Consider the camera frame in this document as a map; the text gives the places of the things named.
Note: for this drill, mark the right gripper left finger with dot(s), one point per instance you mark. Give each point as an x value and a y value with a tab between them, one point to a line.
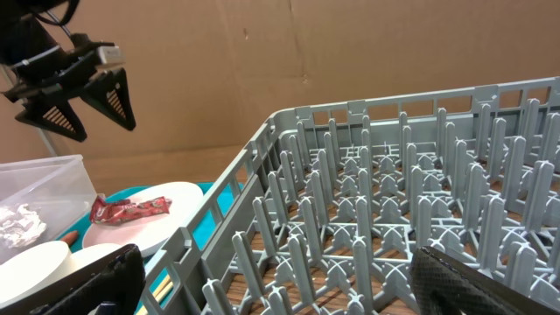
111	285

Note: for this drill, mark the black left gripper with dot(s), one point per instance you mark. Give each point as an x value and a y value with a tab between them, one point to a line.
45	70

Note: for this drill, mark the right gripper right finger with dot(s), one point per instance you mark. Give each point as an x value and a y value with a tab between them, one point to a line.
443	285

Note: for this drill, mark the grey dishwasher rack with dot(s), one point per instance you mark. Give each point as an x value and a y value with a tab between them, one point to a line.
350	191

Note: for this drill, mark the left wooden chopstick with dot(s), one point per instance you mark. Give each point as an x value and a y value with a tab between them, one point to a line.
160	293

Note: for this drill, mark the pale green bowl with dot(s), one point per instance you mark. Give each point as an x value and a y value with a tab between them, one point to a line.
85	256

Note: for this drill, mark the orange carrot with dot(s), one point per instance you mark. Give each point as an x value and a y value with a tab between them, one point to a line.
70	238

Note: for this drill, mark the large pink plate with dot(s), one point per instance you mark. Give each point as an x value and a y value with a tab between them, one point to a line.
150	233

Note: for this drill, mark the red snack wrapper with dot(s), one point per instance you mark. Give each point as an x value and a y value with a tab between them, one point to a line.
122	211

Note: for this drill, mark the clear plastic bin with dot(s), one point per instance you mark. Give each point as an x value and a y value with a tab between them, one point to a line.
58	188

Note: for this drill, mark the teal plastic tray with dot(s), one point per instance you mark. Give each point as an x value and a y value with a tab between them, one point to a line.
208	238

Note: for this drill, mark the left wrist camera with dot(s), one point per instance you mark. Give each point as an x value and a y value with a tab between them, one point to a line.
110	56

